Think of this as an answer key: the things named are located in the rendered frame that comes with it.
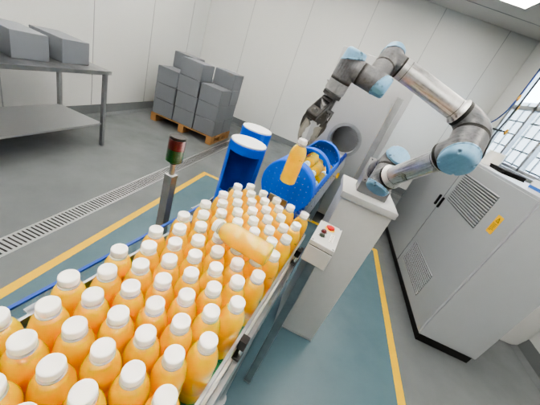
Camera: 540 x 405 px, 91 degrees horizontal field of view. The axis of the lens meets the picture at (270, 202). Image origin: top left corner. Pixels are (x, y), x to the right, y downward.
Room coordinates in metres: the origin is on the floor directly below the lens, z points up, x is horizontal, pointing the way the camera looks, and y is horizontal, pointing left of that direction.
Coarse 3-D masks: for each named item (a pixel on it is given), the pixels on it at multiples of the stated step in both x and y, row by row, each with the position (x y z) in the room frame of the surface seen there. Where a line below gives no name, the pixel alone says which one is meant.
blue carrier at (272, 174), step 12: (312, 144) 1.91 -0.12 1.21; (324, 144) 2.12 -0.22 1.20; (324, 156) 1.67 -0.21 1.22; (336, 156) 2.09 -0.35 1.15; (276, 168) 1.30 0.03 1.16; (336, 168) 2.03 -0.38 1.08; (264, 180) 1.31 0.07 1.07; (276, 180) 1.29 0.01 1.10; (300, 180) 1.27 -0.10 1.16; (312, 180) 1.26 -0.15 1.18; (324, 180) 1.53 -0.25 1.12; (276, 192) 1.29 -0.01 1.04; (288, 192) 1.27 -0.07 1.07; (300, 192) 1.26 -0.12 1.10; (312, 192) 1.25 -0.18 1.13; (300, 204) 1.25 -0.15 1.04
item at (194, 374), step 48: (144, 240) 0.59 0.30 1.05; (144, 288) 0.45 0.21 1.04; (192, 288) 0.49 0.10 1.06; (0, 336) 0.24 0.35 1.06; (48, 336) 0.28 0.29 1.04; (96, 336) 0.31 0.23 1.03; (192, 336) 0.39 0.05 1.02; (48, 384) 0.20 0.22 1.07; (144, 384) 0.25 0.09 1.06; (192, 384) 0.32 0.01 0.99
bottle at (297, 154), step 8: (296, 152) 1.06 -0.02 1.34; (304, 152) 1.06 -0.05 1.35; (288, 160) 1.07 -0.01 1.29; (296, 160) 1.05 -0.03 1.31; (304, 160) 1.07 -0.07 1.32; (288, 168) 1.06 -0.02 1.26; (296, 168) 1.06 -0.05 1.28; (280, 176) 1.08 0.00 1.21; (288, 176) 1.06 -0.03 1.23; (296, 176) 1.07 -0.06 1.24; (288, 184) 1.06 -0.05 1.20
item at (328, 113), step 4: (324, 92) 1.07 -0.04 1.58; (328, 92) 1.05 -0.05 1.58; (328, 96) 1.08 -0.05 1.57; (332, 96) 1.05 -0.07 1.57; (336, 96) 1.05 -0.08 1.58; (336, 100) 1.13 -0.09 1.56; (332, 104) 1.11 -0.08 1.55; (328, 108) 1.08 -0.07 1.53; (324, 112) 1.06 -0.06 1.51; (328, 112) 1.06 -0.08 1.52; (332, 112) 1.10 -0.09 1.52; (320, 116) 1.06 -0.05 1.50; (324, 116) 1.06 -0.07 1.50; (328, 116) 1.06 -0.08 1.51; (312, 120) 1.07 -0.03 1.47; (316, 120) 1.07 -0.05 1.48; (320, 120) 1.06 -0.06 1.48; (324, 120) 1.06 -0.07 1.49; (328, 120) 1.11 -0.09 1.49; (320, 124) 1.06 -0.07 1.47
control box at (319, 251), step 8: (320, 224) 1.01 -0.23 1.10; (328, 224) 1.04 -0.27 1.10; (320, 232) 0.95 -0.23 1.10; (328, 232) 0.97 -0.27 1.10; (336, 232) 1.00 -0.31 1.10; (312, 240) 0.87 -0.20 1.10; (320, 240) 0.89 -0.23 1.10; (328, 240) 0.91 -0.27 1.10; (336, 240) 0.93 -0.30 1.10; (312, 248) 0.87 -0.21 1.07; (320, 248) 0.86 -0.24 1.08; (328, 248) 0.85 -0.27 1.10; (304, 256) 0.87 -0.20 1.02; (312, 256) 0.86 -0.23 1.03; (320, 256) 0.86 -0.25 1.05; (328, 256) 0.85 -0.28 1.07; (312, 264) 0.86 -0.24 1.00; (320, 264) 0.85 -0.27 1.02
